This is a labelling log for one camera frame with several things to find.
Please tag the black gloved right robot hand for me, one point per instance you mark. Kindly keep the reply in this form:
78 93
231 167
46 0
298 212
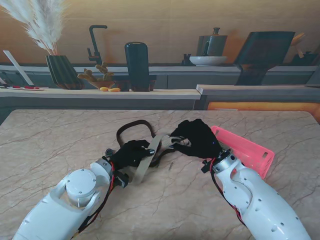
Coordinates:
202 140

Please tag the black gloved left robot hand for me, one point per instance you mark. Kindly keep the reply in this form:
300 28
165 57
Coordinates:
130 155

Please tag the beige woven belt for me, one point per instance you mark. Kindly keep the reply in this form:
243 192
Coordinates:
143 167

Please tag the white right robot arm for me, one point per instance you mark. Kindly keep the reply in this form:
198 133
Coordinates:
262 207

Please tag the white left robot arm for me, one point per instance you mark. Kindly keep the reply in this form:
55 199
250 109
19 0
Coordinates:
57 210

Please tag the dark woven belt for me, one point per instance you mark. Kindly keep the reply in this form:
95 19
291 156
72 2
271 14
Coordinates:
120 132

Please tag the pink plastic storage basket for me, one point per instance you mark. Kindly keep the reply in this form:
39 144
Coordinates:
250 152

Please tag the yellow lemon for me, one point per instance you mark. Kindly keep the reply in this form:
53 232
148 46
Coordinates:
103 88
114 90

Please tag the white speckled bowl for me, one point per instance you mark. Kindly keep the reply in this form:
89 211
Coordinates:
207 60

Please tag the small black ornament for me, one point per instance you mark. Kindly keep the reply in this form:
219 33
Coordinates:
186 61

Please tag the tall black appliance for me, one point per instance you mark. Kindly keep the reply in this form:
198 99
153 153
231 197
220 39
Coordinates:
136 62

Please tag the dark ribbed vase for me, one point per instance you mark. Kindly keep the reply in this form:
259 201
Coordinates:
62 72

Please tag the black kitchen faucet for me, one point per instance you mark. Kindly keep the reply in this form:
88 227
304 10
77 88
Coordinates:
95 47

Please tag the plate with red chillies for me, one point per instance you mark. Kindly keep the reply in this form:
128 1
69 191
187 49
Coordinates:
30 87

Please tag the dark utensil holder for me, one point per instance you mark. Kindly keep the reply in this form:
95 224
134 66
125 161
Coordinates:
307 59

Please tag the yellow wooden utensil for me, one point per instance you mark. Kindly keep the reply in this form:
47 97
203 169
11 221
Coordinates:
297 40

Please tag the white slanted board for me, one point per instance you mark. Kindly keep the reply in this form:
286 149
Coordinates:
17 66

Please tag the white pampas grass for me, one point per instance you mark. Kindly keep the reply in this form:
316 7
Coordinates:
47 27

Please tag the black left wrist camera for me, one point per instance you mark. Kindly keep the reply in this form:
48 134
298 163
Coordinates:
123 180

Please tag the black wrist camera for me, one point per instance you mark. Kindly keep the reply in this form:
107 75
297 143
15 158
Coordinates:
207 166
123 180

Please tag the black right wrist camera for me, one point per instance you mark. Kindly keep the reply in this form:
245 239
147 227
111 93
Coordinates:
207 166

